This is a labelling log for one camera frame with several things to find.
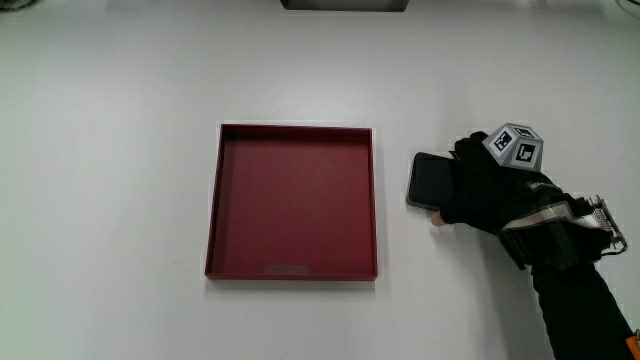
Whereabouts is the person's right hand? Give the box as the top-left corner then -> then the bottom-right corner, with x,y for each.
430,122 -> 628,271

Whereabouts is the person's right forearm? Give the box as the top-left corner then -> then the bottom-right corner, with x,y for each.
530,263 -> 637,360

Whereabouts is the white desk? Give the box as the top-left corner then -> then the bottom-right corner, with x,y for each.
0,0 -> 640,360

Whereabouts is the orange wrist band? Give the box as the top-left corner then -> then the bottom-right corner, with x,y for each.
625,329 -> 640,360

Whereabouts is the dark red square tray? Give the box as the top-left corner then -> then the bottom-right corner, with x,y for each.
204,123 -> 379,282

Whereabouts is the dark grey box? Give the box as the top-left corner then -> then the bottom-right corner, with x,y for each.
279,0 -> 410,13

